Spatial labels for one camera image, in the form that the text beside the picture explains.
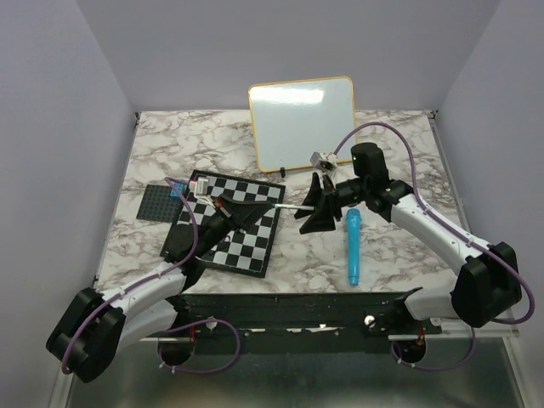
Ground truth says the blue toy microphone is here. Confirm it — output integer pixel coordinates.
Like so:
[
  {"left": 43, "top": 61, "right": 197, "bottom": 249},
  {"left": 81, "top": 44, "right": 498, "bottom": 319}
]
[{"left": 346, "top": 208, "right": 362, "bottom": 286}]

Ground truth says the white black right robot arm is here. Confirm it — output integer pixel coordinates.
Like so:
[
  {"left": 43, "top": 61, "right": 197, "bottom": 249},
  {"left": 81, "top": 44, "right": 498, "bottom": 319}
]
[{"left": 295, "top": 143, "right": 522, "bottom": 333}]

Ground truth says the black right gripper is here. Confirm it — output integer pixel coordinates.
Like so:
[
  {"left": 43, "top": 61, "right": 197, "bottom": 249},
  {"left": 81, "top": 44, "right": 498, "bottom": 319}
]
[{"left": 294, "top": 173, "right": 368, "bottom": 235}]

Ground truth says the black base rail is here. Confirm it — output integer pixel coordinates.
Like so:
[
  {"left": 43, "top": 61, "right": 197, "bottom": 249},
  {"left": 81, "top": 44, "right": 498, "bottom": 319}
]
[{"left": 159, "top": 292, "right": 441, "bottom": 355}]

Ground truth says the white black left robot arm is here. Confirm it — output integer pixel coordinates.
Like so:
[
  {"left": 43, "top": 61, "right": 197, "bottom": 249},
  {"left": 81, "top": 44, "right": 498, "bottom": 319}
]
[{"left": 46, "top": 195, "right": 274, "bottom": 383}]

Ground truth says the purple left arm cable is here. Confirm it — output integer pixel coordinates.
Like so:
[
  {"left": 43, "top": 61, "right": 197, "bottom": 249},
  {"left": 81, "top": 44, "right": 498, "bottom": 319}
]
[{"left": 61, "top": 176, "right": 201, "bottom": 376}]

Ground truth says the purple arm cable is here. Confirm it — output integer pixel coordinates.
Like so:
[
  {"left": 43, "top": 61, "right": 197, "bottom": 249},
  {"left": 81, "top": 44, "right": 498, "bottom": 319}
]
[
  {"left": 331, "top": 122, "right": 536, "bottom": 326},
  {"left": 61, "top": 176, "right": 201, "bottom": 376}
]

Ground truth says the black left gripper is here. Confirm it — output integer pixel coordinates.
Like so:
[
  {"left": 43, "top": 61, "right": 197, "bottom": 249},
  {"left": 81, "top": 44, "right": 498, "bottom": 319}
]
[{"left": 195, "top": 194, "right": 272, "bottom": 258}]

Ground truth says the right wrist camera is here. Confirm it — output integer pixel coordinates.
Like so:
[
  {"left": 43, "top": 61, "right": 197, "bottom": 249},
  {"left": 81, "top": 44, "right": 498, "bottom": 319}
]
[{"left": 309, "top": 151, "right": 338, "bottom": 183}]

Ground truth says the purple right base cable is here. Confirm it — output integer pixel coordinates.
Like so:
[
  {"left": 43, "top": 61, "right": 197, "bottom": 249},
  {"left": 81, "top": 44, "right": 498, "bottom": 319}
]
[{"left": 390, "top": 322, "right": 477, "bottom": 370}]

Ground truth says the white green whiteboard marker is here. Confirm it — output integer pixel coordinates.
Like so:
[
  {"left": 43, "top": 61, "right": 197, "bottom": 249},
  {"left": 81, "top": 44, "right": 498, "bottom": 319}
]
[{"left": 275, "top": 203, "right": 315, "bottom": 212}]

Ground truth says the yellow framed whiteboard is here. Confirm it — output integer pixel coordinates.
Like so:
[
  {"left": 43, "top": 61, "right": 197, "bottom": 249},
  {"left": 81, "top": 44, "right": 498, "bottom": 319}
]
[{"left": 248, "top": 76, "right": 355, "bottom": 173}]

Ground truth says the blue lego brick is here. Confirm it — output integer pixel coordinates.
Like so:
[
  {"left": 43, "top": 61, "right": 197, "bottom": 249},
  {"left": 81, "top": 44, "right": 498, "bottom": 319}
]
[{"left": 169, "top": 183, "right": 186, "bottom": 200}]

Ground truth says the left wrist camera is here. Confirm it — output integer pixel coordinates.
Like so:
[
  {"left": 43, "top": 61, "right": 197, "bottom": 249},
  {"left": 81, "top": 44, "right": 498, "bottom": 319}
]
[{"left": 189, "top": 176, "right": 209, "bottom": 199}]

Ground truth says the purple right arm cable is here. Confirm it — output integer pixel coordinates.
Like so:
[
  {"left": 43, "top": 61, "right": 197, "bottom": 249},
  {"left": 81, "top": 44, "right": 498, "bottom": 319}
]
[{"left": 331, "top": 122, "right": 536, "bottom": 326}]

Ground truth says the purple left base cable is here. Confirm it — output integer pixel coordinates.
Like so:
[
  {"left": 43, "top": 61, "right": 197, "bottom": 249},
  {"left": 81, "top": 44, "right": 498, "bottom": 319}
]
[{"left": 157, "top": 318, "right": 241, "bottom": 375}]

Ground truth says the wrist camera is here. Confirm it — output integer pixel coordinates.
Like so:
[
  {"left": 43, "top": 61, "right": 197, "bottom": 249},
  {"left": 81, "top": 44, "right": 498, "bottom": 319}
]
[
  {"left": 309, "top": 151, "right": 338, "bottom": 183},
  {"left": 189, "top": 176, "right": 209, "bottom": 199}
]

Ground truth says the dark grey lego baseplate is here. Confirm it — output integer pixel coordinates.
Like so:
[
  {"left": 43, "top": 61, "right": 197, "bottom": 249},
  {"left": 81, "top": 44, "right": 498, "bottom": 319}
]
[{"left": 136, "top": 184, "right": 182, "bottom": 224}]

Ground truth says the black white chessboard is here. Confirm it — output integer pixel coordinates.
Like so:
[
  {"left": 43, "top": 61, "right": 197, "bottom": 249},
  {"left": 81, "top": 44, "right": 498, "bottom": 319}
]
[{"left": 169, "top": 170, "right": 286, "bottom": 278}]

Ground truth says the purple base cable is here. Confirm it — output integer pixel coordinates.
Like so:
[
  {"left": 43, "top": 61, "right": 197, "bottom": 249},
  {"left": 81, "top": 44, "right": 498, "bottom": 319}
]
[
  {"left": 157, "top": 318, "right": 241, "bottom": 375},
  {"left": 390, "top": 322, "right": 477, "bottom": 370}
]

